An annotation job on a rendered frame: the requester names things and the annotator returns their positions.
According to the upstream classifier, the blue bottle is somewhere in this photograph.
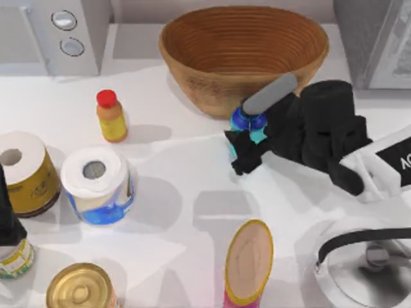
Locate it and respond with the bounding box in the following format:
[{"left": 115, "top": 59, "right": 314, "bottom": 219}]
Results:
[{"left": 229, "top": 107, "right": 268, "bottom": 155}]

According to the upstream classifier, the brown woven basket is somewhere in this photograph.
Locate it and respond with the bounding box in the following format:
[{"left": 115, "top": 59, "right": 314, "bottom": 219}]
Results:
[{"left": 158, "top": 5, "right": 330, "bottom": 120}]

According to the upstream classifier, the pink and yellow tube can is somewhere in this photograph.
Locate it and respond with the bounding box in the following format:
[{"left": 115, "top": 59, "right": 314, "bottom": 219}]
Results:
[{"left": 223, "top": 219, "right": 275, "bottom": 308}]

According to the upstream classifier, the grey cabinet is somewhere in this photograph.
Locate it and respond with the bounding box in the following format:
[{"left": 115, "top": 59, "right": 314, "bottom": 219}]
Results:
[{"left": 333, "top": 0, "right": 411, "bottom": 91}]

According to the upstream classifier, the yellow bottle with red cap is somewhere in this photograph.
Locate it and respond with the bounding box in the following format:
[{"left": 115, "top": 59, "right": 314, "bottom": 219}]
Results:
[{"left": 96, "top": 89, "right": 128, "bottom": 143}]

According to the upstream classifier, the toilet roll with blue wrapper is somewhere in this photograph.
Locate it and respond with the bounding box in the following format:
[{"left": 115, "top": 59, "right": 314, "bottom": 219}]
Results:
[{"left": 60, "top": 146, "right": 136, "bottom": 225}]

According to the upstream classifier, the small microwave knob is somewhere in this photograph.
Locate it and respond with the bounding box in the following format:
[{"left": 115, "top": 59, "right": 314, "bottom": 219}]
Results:
[{"left": 59, "top": 37, "right": 85, "bottom": 58}]

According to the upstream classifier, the gold-lidded tin can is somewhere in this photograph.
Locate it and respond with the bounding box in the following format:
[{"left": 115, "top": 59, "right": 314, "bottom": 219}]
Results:
[{"left": 46, "top": 262, "right": 118, "bottom": 308}]

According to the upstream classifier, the large microwave knob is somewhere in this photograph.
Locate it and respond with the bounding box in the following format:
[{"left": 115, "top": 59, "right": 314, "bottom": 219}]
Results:
[{"left": 50, "top": 9, "right": 78, "bottom": 32}]

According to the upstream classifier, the toilet roll with gold wrapper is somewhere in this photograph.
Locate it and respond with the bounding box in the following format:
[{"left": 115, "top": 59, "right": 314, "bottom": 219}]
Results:
[{"left": 0, "top": 130, "right": 62, "bottom": 219}]

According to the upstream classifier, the pale microwave oven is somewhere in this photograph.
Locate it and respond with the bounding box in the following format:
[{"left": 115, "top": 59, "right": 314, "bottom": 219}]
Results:
[{"left": 0, "top": 0, "right": 117, "bottom": 77}]

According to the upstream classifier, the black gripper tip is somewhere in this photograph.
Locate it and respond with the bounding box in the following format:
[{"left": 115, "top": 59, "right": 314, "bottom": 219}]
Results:
[{"left": 0, "top": 163, "right": 28, "bottom": 248}]

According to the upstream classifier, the white and yellow-green can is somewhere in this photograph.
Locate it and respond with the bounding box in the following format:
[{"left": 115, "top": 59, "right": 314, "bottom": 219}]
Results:
[{"left": 0, "top": 237, "right": 36, "bottom": 280}]

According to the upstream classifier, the white kettle with black handle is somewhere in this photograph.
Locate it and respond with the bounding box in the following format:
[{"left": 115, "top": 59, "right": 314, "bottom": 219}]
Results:
[{"left": 312, "top": 221, "right": 411, "bottom": 308}]

